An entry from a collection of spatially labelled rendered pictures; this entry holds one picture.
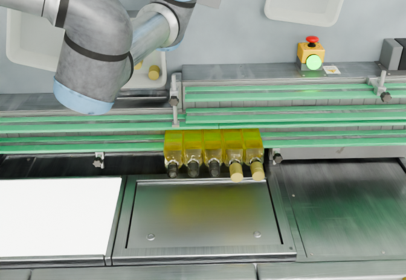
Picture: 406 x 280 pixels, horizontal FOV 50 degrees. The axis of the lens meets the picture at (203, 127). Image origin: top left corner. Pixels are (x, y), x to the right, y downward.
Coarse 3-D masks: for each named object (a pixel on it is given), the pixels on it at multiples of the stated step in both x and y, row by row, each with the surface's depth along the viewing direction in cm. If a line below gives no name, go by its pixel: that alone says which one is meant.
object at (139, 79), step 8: (152, 56) 139; (160, 56) 139; (144, 64) 140; (152, 64) 140; (160, 64) 140; (136, 72) 142; (144, 72) 142; (160, 72) 142; (136, 80) 138; (144, 80) 138; (152, 80) 138; (160, 80) 138
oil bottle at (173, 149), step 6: (168, 132) 130; (174, 132) 130; (180, 132) 130; (168, 138) 127; (174, 138) 127; (180, 138) 127; (168, 144) 125; (174, 144) 125; (180, 144) 125; (168, 150) 122; (174, 150) 122; (180, 150) 122; (168, 156) 121; (174, 156) 121; (180, 156) 121; (180, 162) 122
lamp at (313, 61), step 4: (308, 56) 134; (312, 56) 133; (316, 56) 133; (308, 60) 133; (312, 60) 132; (316, 60) 132; (320, 60) 133; (308, 64) 133; (312, 64) 133; (316, 64) 132; (320, 64) 133; (312, 68) 134; (316, 68) 134
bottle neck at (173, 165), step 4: (172, 160) 120; (168, 164) 120; (172, 164) 119; (176, 164) 120; (168, 168) 118; (172, 168) 117; (176, 168) 118; (168, 172) 117; (172, 172) 120; (176, 172) 117; (168, 176) 118; (172, 176) 118; (176, 176) 118
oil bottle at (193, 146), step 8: (184, 136) 128; (192, 136) 128; (200, 136) 128; (184, 144) 124; (192, 144) 124; (200, 144) 124; (184, 152) 122; (192, 152) 121; (200, 152) 121; (184, 160) 122; (200, 160) 121
